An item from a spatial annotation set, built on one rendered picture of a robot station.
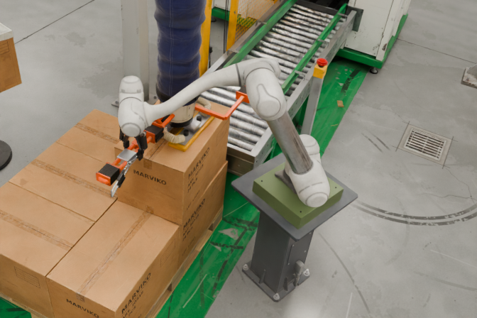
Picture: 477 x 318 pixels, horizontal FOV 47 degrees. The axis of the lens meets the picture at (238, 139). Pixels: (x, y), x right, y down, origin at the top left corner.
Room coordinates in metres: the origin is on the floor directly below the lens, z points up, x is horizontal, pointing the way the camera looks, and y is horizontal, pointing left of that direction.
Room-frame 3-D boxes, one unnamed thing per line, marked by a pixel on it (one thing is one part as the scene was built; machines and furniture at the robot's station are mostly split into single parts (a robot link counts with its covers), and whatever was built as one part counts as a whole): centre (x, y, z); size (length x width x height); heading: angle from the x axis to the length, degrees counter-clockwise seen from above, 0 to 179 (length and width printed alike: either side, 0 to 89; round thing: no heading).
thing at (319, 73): (2.98, -0.46, 0.50); 0.07 x 0.07 x 1.00; 69
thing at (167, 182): (2.27, 0.34, 0.74); 0.60 x 0.40 x 0.40; 162
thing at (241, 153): (2.62, 0.21, 0.58); 0.70 x 0.03 x 0.06; 69
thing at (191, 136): (2.25, 0.25, 0.97); 0.34 x 0.10 x 0.05; 159
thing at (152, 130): (2.05, 0.43, 1.07); 0.10 x 0.08 x 0.06; 69
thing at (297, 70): (3.95, -0.58, 0.60); 1.60 x 0.10 x 0.09; 159
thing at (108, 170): (1.72, 0.56, 1.07); 0.08 x 0.07 x 0.05; 159
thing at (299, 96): (3.60, -0.51, 0.50); 2.31 x 0.05 x 0.19; 159
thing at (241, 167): (2.62, 0.21, 0.48); 0.70 x 0.03 x 0.15; 69
